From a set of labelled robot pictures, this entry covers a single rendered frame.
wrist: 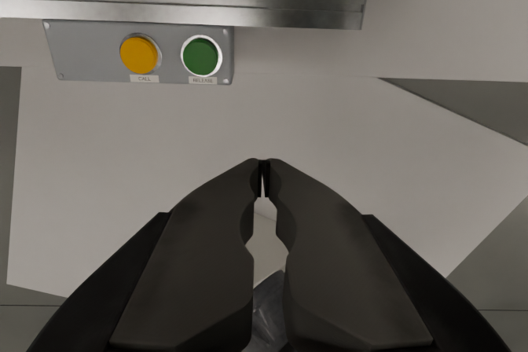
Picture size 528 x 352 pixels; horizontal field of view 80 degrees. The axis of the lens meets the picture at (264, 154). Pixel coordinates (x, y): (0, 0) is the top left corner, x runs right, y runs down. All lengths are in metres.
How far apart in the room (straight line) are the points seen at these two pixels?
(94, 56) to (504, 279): 2.55
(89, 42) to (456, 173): 0.62
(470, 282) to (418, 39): 2.14
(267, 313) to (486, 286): 2.22
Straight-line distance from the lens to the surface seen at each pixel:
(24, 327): 2.88
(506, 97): 1.82
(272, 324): 0.53
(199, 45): 0.38
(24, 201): 0.74
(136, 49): 0.40
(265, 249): 0.57
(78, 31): 0.43
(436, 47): 0.56
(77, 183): 0.66
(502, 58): 0.62
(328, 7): 0.40
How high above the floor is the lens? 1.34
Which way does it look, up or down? 61 degrees down
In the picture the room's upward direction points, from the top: 177 degrees clockwise
